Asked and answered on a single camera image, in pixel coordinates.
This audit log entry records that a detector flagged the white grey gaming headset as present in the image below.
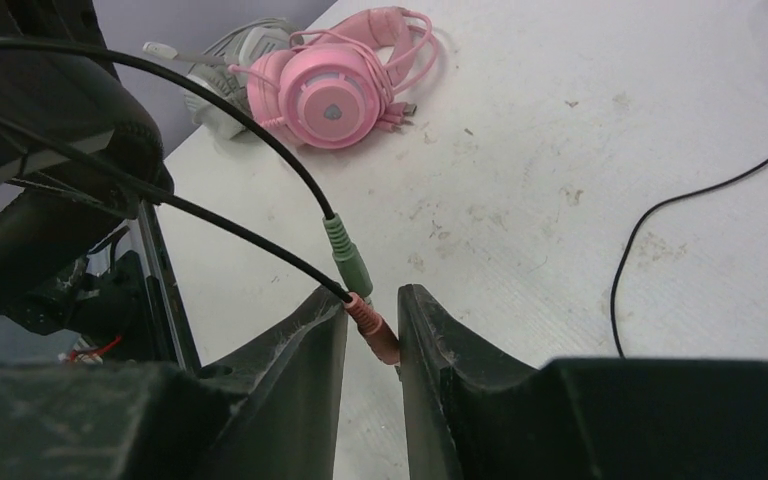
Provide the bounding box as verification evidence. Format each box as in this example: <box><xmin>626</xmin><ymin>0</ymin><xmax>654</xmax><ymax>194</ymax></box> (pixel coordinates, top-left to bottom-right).
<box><xmin>142</xmin><ymin>18</ymin><xmax>300</xmax><ymax>140</ymax></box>

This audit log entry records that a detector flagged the aluminium frame rail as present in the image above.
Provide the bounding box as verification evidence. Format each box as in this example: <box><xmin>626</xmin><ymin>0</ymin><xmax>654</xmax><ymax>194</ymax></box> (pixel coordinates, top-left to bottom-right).
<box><xmin>79</xmin><ymin>201</ymin><xmax>203</xmax><ymax>372</ymax></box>

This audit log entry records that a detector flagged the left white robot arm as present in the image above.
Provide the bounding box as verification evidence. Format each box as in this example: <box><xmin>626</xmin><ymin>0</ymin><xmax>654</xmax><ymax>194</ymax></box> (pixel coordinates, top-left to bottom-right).
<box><xmin>0</xmin><ymin>1</ymin><xmax>163</xmax><ymax>313</ymax></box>

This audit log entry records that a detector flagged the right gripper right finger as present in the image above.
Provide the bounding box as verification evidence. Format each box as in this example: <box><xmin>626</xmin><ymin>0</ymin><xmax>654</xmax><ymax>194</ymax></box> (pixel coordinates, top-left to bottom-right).
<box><xmin>398</xmin><ymin>284</ymin><xmax>768</xmax><ymax>479</ymax></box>

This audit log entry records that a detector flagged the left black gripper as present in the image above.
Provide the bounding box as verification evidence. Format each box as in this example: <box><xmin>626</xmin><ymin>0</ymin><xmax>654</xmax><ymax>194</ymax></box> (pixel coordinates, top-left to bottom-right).
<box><xmin>0</xmin><ymin>1</ymin><xmax>119</xmax><ymax>184</ymax></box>

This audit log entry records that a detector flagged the pink headset with cable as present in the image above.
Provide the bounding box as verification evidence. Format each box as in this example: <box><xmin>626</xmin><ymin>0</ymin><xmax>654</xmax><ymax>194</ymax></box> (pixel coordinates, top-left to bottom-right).
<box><xmin>228</xmin><ymin>6</ymin><xmax>439</xmax><ymax>150</ymax></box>

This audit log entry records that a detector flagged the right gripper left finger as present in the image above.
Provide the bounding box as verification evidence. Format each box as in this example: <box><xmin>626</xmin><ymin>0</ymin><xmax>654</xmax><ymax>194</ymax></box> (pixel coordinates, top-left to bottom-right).
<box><xmin>0</xmin><ymin>288</ymin><xmax>348</xmax><ymax>479</ymax></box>

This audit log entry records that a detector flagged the small black on-ear headphones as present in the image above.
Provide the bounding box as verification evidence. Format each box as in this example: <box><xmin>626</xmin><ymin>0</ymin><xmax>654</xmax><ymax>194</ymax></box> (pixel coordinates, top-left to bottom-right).
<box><xmin>608</xmin><ymin>157</ymin><xmax>768</xmax><ymax>360</ymax></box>

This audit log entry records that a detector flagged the black headset with microphone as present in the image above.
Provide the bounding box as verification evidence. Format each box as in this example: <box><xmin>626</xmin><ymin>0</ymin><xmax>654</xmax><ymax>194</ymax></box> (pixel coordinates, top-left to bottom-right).
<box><xmin>0</xmin><ymin>37</ymin><xmax>400</xmax><ymax>366</ymax></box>

